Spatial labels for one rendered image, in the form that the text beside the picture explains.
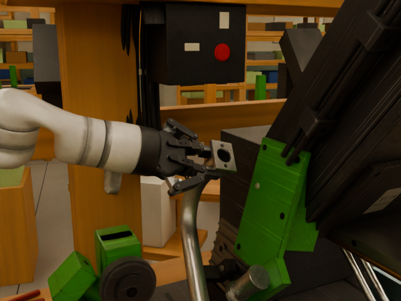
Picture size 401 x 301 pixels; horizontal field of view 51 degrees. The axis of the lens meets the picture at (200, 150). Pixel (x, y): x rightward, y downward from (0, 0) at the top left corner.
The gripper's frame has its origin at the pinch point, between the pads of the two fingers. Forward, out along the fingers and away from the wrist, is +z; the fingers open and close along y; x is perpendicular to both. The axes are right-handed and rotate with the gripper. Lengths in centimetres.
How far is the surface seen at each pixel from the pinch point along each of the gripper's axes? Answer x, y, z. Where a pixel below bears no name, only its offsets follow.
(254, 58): 383, 505, 401
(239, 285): 3.4, -19.2, 4.0
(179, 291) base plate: 33.3, -12.6, 9.3
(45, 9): 435, 525, 33
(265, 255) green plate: 0.3, -15.5, 7.5
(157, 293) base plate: 35.2, -12.5, 5.0
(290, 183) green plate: -9.2, -7.5, 7.4
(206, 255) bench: 43.2, -0.6, 23.8
